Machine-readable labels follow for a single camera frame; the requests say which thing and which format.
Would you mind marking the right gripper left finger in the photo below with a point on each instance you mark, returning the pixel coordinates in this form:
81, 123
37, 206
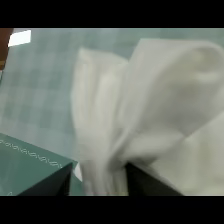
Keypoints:
57, 185

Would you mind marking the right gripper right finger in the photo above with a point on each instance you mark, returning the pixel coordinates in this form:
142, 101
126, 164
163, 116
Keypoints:
143, 185

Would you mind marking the white shirt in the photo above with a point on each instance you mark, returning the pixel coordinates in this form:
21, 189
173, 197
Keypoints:
150, 100

